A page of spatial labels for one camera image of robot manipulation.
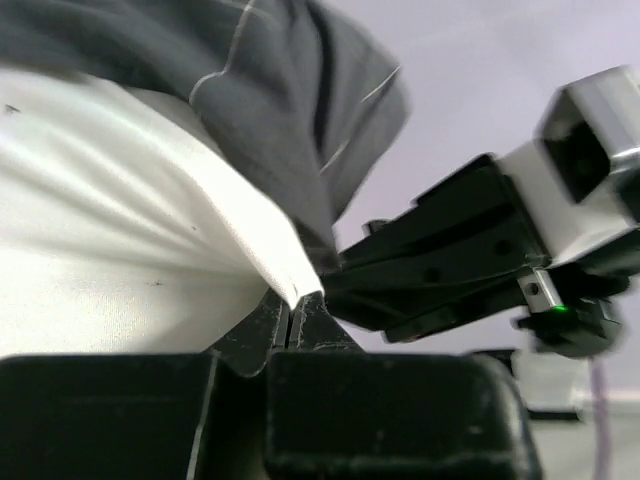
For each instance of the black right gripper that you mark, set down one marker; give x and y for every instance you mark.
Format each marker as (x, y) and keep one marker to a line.
(468, 249)

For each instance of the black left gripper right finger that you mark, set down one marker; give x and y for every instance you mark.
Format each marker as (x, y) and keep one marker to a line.
(336, 412)

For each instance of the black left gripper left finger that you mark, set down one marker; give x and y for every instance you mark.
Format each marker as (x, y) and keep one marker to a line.
(143, 416)

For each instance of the white pillow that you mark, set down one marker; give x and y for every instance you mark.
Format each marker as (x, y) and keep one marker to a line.
(123, 228)

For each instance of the dark grey checked pillowcase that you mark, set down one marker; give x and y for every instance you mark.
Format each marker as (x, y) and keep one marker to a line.
(298, 98)

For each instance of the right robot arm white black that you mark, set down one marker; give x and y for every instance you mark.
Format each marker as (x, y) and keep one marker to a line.
(553, 385)

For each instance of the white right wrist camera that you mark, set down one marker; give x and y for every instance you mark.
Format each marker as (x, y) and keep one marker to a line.
(579, 174)

